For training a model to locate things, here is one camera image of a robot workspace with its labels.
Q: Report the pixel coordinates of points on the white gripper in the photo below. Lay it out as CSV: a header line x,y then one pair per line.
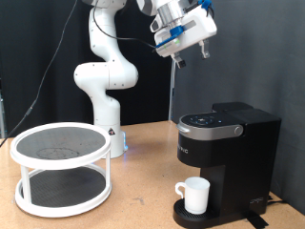
x,y
197,27

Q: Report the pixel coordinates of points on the black Keurig coffee machine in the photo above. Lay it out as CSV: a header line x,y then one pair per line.
x,y
241,165

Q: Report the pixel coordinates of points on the white ceramic mug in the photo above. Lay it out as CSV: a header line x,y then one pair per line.
x,y
195,195

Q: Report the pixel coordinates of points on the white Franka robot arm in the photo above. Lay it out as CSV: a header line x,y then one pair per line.
x,y
105,76

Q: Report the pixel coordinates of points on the vertical metal pole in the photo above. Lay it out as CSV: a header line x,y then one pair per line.
x,y
172,89

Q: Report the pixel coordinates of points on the black curtain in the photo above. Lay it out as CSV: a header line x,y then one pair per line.
x,y
38,63

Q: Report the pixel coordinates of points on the black tape strip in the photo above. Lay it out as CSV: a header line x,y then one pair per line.
x,y
256,222

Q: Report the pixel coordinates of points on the white two-tier turntable stand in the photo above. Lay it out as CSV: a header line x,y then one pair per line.
x,y
63,187

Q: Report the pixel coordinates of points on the blue-mounted wrist camera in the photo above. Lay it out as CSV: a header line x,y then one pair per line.
x,y
168,39

